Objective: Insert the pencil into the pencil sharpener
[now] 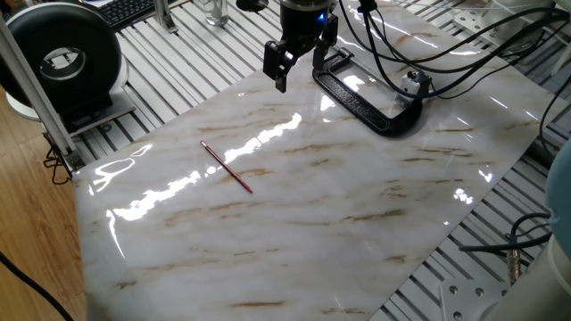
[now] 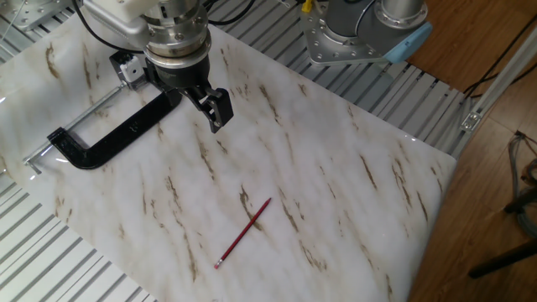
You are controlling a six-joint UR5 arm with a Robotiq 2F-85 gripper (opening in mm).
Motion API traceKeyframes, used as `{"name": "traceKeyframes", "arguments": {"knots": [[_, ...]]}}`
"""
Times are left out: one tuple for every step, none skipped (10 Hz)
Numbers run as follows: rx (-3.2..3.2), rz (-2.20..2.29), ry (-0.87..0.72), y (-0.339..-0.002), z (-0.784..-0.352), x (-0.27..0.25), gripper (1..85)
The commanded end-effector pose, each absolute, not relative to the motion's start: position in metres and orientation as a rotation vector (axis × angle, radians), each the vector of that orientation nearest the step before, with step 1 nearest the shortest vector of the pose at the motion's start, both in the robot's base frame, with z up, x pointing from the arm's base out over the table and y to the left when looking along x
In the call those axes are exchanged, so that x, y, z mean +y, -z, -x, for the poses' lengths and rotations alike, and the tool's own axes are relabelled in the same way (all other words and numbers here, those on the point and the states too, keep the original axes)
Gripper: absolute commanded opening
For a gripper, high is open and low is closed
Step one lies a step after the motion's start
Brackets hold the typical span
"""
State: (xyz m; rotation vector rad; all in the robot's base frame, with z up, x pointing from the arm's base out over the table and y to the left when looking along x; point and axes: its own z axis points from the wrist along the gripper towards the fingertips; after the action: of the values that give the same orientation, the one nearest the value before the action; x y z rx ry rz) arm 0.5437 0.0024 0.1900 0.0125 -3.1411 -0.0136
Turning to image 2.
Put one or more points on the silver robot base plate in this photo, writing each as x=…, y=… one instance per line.
x=331, y=52

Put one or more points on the white marble pattern board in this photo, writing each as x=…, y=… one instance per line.
x=293, y=168

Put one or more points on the silver perforated mounting plate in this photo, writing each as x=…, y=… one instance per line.
x=38, y=12

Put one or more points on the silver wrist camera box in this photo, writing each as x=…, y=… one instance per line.
x=117, y=27

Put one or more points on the white and black pencil sharpener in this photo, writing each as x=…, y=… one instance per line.
x=130, y=71

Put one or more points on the aluminium frame extrusion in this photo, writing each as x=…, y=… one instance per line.
x=499, y=79

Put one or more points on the red pencil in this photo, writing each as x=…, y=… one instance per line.
x=243, y=232

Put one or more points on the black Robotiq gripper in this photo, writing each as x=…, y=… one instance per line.
x=184, y=77

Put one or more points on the black C-clamp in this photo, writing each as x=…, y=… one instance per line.
x=121, y=134

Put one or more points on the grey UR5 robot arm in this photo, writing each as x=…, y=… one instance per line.
x=394, y=25

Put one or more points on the small yellow clip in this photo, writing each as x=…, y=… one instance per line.
x=307, y=5

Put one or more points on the black stand leg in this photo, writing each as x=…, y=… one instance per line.
x=503, y=260

